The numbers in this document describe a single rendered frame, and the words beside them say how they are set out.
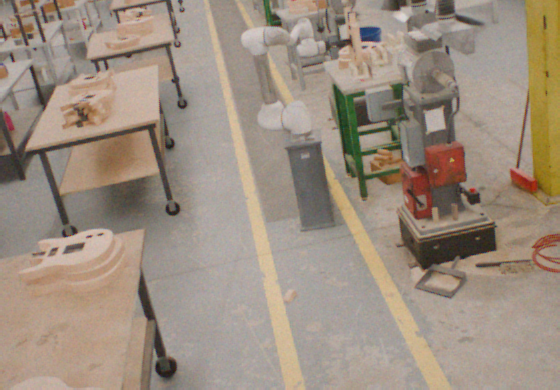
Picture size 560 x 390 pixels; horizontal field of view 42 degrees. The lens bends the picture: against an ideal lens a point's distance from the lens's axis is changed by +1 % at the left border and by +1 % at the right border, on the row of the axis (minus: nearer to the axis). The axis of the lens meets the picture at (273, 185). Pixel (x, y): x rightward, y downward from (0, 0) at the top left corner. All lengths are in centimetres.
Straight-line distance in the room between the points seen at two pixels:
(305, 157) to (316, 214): 47
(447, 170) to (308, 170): 118
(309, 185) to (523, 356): 208
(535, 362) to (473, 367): 30
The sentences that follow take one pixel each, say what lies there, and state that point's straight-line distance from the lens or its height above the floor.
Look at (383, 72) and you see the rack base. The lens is 565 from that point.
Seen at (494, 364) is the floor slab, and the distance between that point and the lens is 404.
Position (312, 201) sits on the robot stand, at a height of 23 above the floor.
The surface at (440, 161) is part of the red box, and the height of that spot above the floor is 72.
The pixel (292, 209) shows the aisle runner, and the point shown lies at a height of 0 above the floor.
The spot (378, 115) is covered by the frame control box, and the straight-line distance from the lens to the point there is 475.
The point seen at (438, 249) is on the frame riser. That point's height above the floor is 14.
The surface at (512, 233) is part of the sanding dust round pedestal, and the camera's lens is 518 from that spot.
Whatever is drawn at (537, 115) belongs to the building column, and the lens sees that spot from 549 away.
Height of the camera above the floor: 251
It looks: 23 degrees down
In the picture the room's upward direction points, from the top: 12 degrees counter-clockwise
